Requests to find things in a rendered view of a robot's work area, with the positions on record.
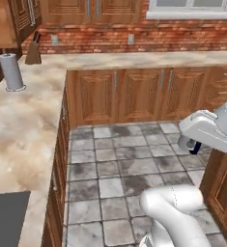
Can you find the wooden side cupboard run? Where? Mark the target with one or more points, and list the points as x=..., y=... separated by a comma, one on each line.
x=57, y=180

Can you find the wooden knife block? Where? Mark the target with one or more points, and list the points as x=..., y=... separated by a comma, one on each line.
x=33, y=51

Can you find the wooden base cupboard door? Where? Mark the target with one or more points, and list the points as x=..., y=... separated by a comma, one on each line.
x=187, y=93
x=140, y=95
x=94, y=96

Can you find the dark grey hob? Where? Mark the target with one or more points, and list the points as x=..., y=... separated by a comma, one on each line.
x=7, y=220

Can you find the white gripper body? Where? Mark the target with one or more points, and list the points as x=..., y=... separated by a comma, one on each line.
x=208, y=130

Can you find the white paper towel roll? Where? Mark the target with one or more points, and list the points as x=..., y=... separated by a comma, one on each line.
x=11, y=72

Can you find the wooden island cupboard door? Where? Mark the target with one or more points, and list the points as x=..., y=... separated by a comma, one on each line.
x=222, y=193

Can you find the plain wooden cabinet side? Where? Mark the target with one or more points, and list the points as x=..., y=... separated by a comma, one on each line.
x=0, y=22

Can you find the white framed window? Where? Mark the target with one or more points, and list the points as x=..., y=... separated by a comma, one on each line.
x=189, y=9

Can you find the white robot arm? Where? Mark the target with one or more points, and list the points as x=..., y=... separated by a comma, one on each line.
x=174, y=209

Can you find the wooden corner wall cupboard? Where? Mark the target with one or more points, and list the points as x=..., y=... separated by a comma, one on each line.
x=23, y=17

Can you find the wooden wall cupboard door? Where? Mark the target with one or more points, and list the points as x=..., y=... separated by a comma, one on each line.
x=119, y=9
x=65, y=9

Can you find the grey wall outlet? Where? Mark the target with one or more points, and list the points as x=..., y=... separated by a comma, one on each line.
x=54, y=40
x=131, y=39

